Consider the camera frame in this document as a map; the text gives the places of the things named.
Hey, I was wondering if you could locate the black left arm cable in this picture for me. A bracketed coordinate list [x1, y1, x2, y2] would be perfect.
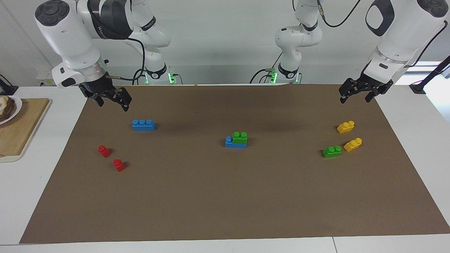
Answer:
[316, 0, 450, 69]

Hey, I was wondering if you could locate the wooden cutting board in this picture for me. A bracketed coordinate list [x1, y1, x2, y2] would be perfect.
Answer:
[0, 98, 52, 163]

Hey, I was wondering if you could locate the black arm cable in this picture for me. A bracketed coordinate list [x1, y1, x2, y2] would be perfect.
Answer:
[87, 0, 146, 82]
[316, 0, 450, 69]

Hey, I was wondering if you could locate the blue three-stud toy block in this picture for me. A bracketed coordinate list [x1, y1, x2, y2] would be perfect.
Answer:
[225, 136, 248, 149]
[132, 119, 156, 131]

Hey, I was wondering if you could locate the white socket box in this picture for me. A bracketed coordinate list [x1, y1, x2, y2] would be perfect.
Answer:
[36, 72, 58, 86]

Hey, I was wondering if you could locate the toast with egg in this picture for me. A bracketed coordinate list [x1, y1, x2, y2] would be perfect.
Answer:
[0, 97, 16, 122]

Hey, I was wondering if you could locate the yellow toy block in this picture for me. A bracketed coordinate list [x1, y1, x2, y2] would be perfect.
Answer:
[337, 121, 355, 134]
[343, 137, 363, 152]

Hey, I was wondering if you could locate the white plate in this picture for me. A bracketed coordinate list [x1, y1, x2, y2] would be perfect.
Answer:
[0, 96, 23, 125]

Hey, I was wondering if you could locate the black left base cable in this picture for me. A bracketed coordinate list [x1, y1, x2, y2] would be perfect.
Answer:
[250, 53, 283, 84]

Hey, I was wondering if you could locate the black clamp device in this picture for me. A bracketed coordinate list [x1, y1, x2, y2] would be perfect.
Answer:
[0, 75, 19, 96]

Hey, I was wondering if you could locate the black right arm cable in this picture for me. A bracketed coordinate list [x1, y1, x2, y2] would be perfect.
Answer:
[87, 0, 146, 82]

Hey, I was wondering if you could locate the black right base cable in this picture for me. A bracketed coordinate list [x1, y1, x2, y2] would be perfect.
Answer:
[133, 68, 184, 85]

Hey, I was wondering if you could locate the green block with stickers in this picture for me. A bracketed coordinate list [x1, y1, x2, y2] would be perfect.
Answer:
[322, 145, 342, 158]

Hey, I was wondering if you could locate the brown table mat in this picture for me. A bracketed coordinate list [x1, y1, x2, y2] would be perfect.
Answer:
[19, 84, 450, 244]

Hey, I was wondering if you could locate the black base cable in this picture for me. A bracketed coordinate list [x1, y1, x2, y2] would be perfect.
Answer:
[133, 68, 184, 85]
[250, 53, 283, 84]

